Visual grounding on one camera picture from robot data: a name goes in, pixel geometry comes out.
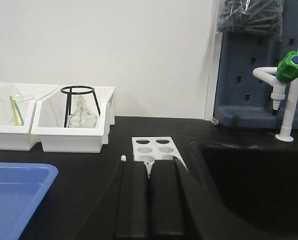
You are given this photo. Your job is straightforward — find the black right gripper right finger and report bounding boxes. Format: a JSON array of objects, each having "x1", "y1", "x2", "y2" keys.
[{"x1": 150, "y1": 160, "x2": 273, "y2": 240}]

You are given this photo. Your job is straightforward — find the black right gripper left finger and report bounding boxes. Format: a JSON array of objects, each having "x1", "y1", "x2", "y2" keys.
[{"x1": 73, "y1": 161, "x2": 148, "y2": 240}]

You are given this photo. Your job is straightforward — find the white test tube rack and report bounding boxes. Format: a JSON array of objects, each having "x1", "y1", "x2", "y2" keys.
[{"x1": 132, "y1": 136, "x2": 189, "y2": 178}]

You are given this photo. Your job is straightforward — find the blue-grey pegboard drying rack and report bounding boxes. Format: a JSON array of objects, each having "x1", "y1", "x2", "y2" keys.
[{"x1": 214, "y1": 0, "x2": 298, "y2": 129}]

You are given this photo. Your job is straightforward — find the black sink basin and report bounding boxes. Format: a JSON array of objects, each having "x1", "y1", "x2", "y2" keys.
[{"x1": 197, "y1": 144, "x2": 298, "y2": 240}]

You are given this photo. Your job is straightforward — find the glass alcohol lamp flask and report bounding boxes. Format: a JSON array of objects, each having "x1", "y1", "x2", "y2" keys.
[{"x1": 67, "y1": 95, "x2": 98, "y2": 128}]

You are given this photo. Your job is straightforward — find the blue plastic tray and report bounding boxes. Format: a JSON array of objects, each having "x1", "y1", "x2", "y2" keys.
[{"x1": 0, "y1": 162, "x2": 58, "y2": 240}]

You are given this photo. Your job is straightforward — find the right white plastic bin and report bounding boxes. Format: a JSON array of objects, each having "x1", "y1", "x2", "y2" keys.
[{"x1": 31, "y1": 86, "x2": 115, "y2": 153}]

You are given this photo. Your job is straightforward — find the white plastic bin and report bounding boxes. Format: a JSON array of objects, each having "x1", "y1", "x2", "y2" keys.
[
  {"x1": 0, "y1": 83, "x2": 59, "y2": 151},
  {"x1": 31, "y1": 86, "x2": 115, "y2": 153}
]

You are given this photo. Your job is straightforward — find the black metal tripod stand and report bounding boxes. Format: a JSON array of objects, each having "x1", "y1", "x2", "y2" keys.
[{"x1": 60, "y1": 85, "x2": 101, "y2": 128}]

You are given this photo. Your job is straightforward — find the green plastic dropper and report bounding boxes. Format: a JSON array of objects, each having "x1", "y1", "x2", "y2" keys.
[{"x1": 11, "y1": 95, "x2": 25, "y2": 126}]

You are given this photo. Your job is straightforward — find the yellow plastic dropper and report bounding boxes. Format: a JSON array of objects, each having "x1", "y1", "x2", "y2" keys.
[{"x1": 9, "y1": 95, "x2": 23, "y2": 126}]

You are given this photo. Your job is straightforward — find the glass beaker with droppers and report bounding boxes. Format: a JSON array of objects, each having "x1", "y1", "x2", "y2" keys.
[{"x1": 0, "y1": 93, "x2": 34, "y2": 126}]

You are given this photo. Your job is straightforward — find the middle white plastic bin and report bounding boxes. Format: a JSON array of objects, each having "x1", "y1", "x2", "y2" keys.
[{"x1": 0, "y1": 83, "x2": 59, "y2": 151}]

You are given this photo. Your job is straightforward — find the white lab faucet green knobs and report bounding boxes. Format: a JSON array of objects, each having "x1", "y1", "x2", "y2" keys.
[{"x1": 252, "y1": 0, "x2": 298, "y2": 143}]

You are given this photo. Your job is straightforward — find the plastic bag of grey pegs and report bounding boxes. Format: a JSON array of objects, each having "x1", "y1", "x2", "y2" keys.
[{"x1": 216, "y1": 0, "x2": 284, "y2": 41}]

